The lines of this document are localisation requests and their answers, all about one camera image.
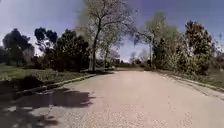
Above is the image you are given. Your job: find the row of dark trees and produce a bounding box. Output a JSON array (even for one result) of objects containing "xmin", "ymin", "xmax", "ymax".
[{"xmin": 0, "ymin": 27, "xmax": 92, "ymax": 73}]

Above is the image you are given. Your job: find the grass strip with low plants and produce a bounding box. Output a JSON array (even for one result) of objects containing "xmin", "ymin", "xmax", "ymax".
[
  {"xmin": 155, "ymin": 68, "xmax": 224, "ymax": 90},
  {"xmin": 0, "ymin": 64, "xmax": 101, "ymax": 92}
]

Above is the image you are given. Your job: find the row of green trees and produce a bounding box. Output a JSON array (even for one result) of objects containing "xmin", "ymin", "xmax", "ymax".
[{"xmin": 129, "ymin": 12, "xmax": 224, "ymax": 77}]

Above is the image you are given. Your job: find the pale gravel path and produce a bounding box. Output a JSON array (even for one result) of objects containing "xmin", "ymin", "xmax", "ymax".
[{"xmin": 0, "ymin": 68, "xmax": 224, "ymax": 128}]

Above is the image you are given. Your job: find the tall bare tree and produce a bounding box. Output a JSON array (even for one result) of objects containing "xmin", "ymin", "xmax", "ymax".
[{"xmin": 75, "ymin": 0, "xmax": 138, "ymax": 73}]

